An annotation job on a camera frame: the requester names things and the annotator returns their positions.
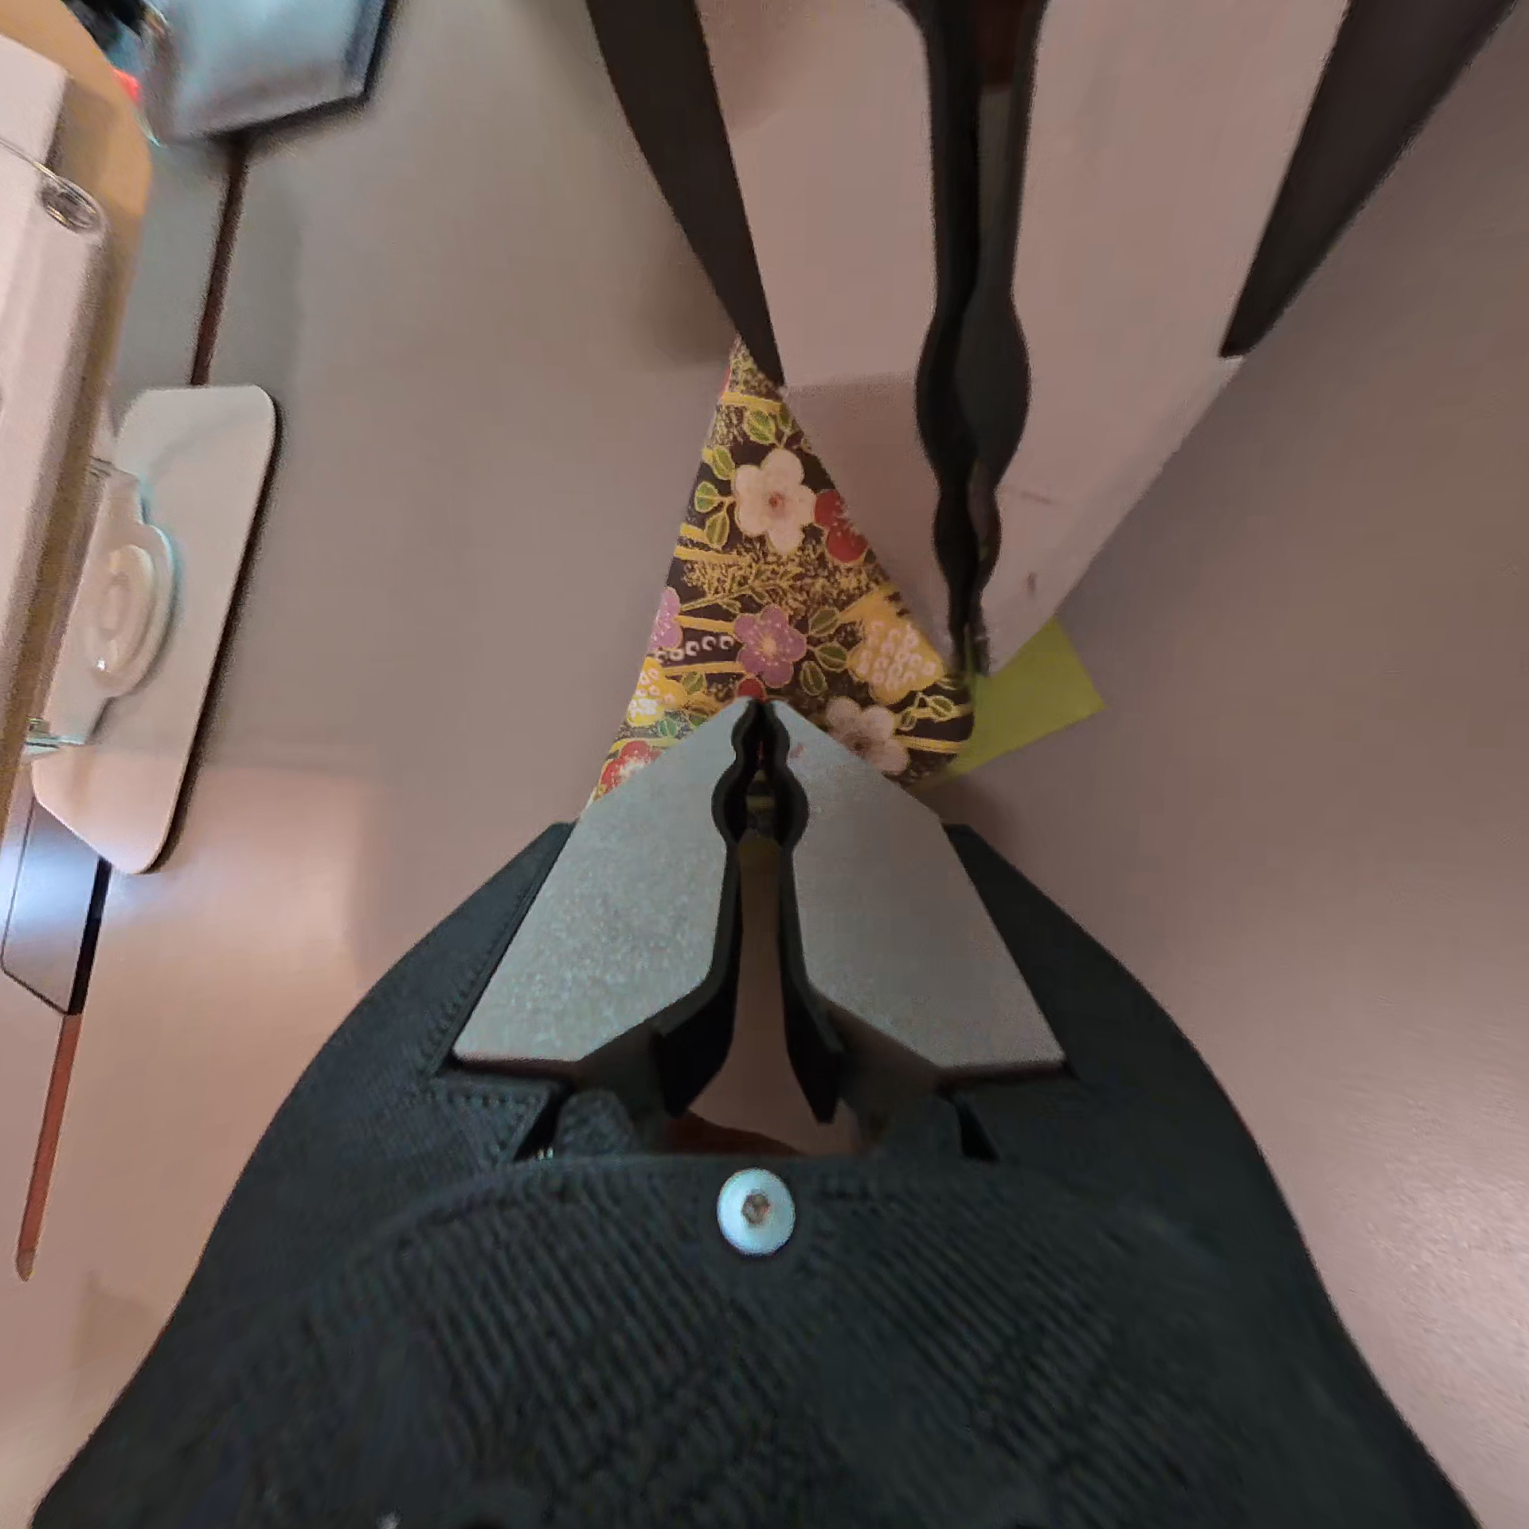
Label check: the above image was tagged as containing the silver metal object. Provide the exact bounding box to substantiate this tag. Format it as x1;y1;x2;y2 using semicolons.
142;0;399;146

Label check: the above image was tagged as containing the dark glossy plate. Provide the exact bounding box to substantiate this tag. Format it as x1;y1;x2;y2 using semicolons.
0;798;113;1017

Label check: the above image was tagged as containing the floral patterned origami paper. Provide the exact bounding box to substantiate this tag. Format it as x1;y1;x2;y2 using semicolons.
589;337;978;817

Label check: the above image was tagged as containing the white framed printed board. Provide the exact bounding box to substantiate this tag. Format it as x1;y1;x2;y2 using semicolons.
0;33;117;769

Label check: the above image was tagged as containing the white rounded stand base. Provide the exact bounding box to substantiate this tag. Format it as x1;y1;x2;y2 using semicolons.
30;382;281;877

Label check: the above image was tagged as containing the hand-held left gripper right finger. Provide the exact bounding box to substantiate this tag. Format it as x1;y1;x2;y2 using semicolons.
763;703;1067;1127

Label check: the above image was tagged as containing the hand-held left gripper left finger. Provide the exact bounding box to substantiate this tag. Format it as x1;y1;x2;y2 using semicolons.
451;699;767;1121

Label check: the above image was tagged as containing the yellow-green paper sheet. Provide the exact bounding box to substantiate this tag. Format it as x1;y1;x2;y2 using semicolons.
941;616;1108;780

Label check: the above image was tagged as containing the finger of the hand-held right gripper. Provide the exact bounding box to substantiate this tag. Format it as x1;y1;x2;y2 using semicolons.
697;0;995;674
957;0;1353;676

